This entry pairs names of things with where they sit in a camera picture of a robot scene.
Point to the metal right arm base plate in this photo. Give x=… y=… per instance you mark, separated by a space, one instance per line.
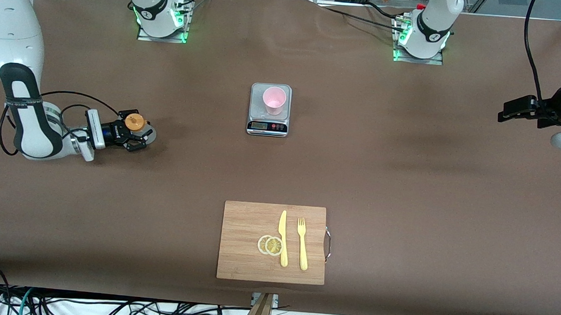
x=182 y=33

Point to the bamboo cutting board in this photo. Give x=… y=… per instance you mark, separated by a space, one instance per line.
x=245 y=257

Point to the pink plastic cup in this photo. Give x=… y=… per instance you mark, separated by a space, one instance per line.
x=274 y=101

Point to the frosted sauce bottle orange cap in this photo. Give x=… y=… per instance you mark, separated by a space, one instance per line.
x=135 y=122

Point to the yellow plastic fork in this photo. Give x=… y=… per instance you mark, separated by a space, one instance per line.
x=302 y=249

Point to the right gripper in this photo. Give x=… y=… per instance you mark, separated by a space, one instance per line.
x=112 y=132

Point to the lemon slice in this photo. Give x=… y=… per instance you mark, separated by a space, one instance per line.
x=274 y=246
x=260 y=244

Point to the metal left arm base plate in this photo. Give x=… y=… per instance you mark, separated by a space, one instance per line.
x=436 y=61

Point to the yellow plastic knife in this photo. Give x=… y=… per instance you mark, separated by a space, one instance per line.
x=283 y=235

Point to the metal table edge bracket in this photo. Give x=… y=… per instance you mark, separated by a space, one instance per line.
x=275 y=301

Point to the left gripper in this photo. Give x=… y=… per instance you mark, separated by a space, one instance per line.
x=554 y=107

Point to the silver digital kitchen scale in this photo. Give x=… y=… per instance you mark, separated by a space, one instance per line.
x=268 y=125

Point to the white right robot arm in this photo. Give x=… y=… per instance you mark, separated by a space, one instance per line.
x=15 y=29

